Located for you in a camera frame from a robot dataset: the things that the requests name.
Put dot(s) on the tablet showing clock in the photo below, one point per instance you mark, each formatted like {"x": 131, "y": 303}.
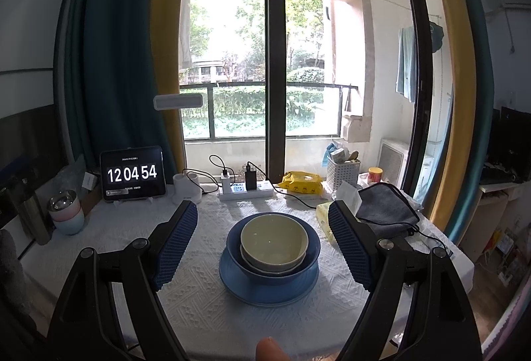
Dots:
{"x": 132, "y": 174}

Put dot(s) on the hanging teal garment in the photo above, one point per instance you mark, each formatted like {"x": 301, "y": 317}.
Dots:
{"x": 436, "y": 37}

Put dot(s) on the dark window frame post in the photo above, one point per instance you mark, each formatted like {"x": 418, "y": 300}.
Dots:
{"x": 276, "y": 54}

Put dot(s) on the cardboard box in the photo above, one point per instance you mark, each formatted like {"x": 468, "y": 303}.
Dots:
{"x": 93, "y": 203}

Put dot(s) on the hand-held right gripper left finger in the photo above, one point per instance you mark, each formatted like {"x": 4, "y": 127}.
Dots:
{"x": 178, "y": 244}

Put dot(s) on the pink steel-lined cup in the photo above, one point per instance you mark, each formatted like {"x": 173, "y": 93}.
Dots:
{"x": 64, "y": 207}

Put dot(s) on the light blue cup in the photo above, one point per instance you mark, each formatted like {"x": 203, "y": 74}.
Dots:
{"x": 68, "y": 228}

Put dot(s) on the white tablet stand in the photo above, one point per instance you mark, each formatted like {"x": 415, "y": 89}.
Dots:
{"x": 120, "y": 201}

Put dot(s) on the balcony railing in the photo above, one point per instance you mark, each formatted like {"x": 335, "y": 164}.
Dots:
{"x": 240, "y": 85}

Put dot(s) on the black charger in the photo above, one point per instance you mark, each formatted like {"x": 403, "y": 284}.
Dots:
{"x": 251, "y": 181}

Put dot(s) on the teal curtain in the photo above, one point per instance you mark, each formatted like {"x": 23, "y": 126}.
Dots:
{"x": 108, "y": 54}
{"x": 477, "y": 95}

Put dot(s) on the small black device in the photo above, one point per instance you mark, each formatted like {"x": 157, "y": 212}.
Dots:
{"x": 442, "y": 252}

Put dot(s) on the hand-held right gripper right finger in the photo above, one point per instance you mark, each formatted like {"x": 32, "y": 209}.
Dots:
{"x": 348, "y": 249}

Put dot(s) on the white charger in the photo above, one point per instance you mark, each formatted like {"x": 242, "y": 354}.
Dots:
{"x": 224, "y": 183}

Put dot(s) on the dark grey cloth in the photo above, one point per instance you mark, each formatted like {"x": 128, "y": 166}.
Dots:
{"x": 386, "y": 203}

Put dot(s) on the white textured tablecloth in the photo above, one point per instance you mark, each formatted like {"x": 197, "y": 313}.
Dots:
{"x": 199, "y": 303}

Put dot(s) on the steel thermos bottle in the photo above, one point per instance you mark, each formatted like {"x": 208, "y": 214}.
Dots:
{"x": 35, "y": 215}

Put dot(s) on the blue bowl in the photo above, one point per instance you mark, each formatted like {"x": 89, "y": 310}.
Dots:
{"x": 269, "y": 280}

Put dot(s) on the white plastic basket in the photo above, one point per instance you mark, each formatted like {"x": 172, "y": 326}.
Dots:
{"x": 342, "y": 176}

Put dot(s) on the yellow tissue pack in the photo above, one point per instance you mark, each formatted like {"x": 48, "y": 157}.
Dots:
{"x": 322, "y": 220}

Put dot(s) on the hanging light blue towel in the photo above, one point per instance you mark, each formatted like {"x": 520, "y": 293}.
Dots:
{"x": 406, "y": 66}

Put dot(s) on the person's right hand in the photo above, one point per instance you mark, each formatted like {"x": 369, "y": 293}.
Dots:
{"x": 271, "y": 350}

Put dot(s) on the white side cabinet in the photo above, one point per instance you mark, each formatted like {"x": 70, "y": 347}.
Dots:
{"x": 498, "y": 220}

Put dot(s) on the white power strip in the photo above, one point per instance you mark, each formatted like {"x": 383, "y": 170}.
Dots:
{"x": 265, "y": 190}

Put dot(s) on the light blue plate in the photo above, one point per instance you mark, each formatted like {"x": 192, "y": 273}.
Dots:
{"x": 269, "y": 296}

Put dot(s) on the yellow and red jar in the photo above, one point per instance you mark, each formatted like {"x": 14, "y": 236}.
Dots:
{"x": 375, "y": 175}

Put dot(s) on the yellow wet wipes pack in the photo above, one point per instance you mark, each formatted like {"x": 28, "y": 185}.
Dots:
{"x": 300, "y": 182}

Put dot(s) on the black monitor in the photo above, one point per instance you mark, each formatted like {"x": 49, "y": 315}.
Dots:
{"x": 512, "y": 145}

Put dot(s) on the small white box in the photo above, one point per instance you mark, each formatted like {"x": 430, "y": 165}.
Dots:
{"x": 89, "y": 181}

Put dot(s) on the cream ridged bowl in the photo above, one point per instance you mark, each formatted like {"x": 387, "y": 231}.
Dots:
{"x": 273, "y": 238}

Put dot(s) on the white wall air conditioner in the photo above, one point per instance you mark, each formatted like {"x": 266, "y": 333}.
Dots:
{"x": 508, "y": 2}

